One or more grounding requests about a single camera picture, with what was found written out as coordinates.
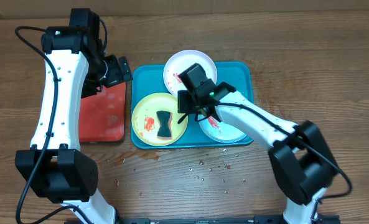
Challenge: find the green and orange sponge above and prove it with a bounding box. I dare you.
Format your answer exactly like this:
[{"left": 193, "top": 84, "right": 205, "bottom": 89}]
[{"left": 156, "top": 111, "right": 172, "bottom": 139}]

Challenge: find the white plate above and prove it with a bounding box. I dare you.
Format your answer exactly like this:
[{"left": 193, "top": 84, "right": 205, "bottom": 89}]
[{"left": 163, "top": 50, "right": 218, "bottom": 97}]

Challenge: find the yellow-green plate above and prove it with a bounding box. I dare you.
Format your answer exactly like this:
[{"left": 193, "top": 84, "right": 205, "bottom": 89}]
[{"left": 131, "top": 93, "right": 188, "bottom": 147}]

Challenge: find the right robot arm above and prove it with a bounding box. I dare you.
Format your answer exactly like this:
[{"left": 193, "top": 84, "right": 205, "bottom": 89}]
[{"left": 178, "top": 63, "right": 340, "bottom": 223}]

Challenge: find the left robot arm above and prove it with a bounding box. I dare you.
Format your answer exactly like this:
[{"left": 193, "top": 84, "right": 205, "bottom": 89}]
[{"left": 15, "top": 8, "right": 133, "bottom": 224}]

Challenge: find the teal plastic tray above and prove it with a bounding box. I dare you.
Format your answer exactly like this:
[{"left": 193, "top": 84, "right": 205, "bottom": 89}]
[{"left": 131, "top": 61, "right": 254, "bottom": 149}]

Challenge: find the dark red water tray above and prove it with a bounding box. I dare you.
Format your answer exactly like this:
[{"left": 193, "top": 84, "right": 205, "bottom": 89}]
[{"left": 79, "top": 83, "right": 126, "bottom": 143}]

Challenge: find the light blue plate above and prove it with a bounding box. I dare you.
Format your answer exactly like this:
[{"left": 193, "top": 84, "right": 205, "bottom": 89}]
[{"left": 197, "top": 114, "right": 246, "bottom": 143}]

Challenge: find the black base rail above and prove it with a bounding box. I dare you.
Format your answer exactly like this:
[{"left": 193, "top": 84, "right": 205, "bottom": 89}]
[{"left": 64, "top": 214, "right": 340, "bottom": 224}]

